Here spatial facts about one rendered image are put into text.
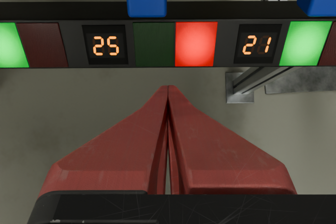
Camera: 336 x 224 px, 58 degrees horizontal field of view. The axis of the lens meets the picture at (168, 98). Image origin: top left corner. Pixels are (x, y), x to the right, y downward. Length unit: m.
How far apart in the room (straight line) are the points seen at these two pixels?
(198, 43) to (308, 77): 0.76
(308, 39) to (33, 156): 0.82
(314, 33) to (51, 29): 0.19
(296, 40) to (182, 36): 0.08
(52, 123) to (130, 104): 0.23
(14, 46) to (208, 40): 0.14
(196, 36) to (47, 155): 0.76
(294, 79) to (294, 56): 0.71
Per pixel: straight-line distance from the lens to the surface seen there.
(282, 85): 0.94
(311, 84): 0.97
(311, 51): 0.25
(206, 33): 0.22
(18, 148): 0.96
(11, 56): 0.25
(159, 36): 0.22
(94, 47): 0.23
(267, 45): 0.24
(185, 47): 0.22
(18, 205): 0.98
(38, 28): 0.23
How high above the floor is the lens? 0.87
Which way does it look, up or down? 83 degrees down
